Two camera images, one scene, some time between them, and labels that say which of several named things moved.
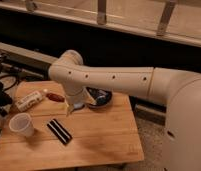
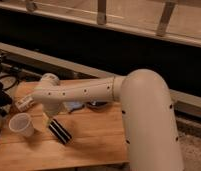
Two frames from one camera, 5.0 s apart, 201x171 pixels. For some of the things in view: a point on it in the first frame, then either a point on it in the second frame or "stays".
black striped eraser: x=59 y=132 stays
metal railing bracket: x=166 y=17 stays
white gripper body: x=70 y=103 to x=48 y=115
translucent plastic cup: x=21 y=123 stays
